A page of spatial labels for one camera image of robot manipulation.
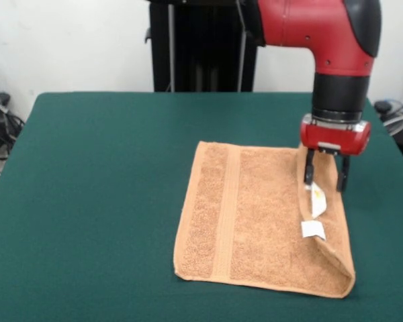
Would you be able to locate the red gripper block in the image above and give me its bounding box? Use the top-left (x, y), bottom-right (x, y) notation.
top-left (300, 121), bottom-right (372, 193)

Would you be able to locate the tan terry towel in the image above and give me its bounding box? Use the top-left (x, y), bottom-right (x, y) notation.
top-left (173, 140), bottom-right (356, 299)

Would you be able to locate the dark green table cloth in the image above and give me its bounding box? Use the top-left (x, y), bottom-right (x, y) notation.
top-left (0, 91), bottom-right (403, 322)

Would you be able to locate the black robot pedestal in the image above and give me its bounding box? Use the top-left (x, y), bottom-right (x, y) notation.
top-left (144, 0), bottom-right (260, 93)

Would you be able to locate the black lump with cables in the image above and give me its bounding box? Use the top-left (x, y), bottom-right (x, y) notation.
top-left (0, 92), bottom-right (25, 160)

